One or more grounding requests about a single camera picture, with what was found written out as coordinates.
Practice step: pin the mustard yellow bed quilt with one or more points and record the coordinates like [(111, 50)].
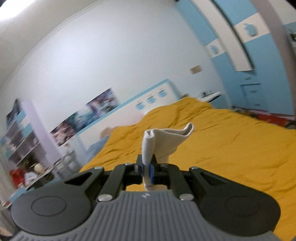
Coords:
[(245, 150)]

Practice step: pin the white printed t-shirt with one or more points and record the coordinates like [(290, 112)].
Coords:
[(161, 143)]

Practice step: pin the anime poster strip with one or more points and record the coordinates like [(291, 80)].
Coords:
[(89, 113)]

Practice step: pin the blue white wardrobe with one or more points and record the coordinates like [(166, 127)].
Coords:
[(249, 47)]

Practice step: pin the purple bookshelf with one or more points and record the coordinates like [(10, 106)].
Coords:
[(25, 146)]

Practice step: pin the beige wall switch plate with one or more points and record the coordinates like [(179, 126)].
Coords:
[(196, 69)]

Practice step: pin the white blue bed headboard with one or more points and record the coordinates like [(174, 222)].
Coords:
[(127, 113)]

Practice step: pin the white blue nightstand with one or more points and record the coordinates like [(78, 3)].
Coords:
[(215, 99)]

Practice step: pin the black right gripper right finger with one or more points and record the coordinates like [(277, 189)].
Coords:
[(170, 176)]

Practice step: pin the cluttered desk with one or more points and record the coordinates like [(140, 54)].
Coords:
[(41, 171)]

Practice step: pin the blue pillow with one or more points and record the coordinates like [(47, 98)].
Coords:
[(95, 148)]

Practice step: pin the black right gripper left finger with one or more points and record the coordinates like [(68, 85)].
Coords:
[(119, 178)]

